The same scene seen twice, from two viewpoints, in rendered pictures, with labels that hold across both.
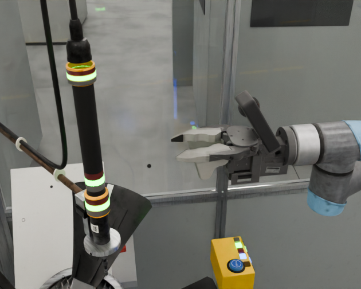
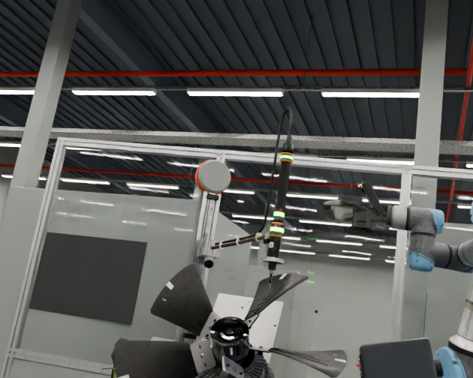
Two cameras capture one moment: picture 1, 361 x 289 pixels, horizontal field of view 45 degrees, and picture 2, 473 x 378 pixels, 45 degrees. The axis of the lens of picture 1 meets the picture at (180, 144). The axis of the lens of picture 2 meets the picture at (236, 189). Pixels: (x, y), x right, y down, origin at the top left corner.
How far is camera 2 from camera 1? 1.46 m
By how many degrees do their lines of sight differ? 50
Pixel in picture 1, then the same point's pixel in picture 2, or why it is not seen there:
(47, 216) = not seen: hidden behind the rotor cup
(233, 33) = (401, 256)
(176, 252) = not seen: outside the picture
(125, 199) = (292, 277)
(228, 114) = (396, 326)
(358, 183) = (441, 250)
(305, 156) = (398, 215)
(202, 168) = (336, 210)
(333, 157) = (416, 220)
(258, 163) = (369, 214)
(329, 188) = (417, 243)
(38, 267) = not seen: hidden behind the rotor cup
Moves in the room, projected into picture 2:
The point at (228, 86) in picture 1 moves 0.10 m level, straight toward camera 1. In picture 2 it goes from (396, 300) to (391, 297)
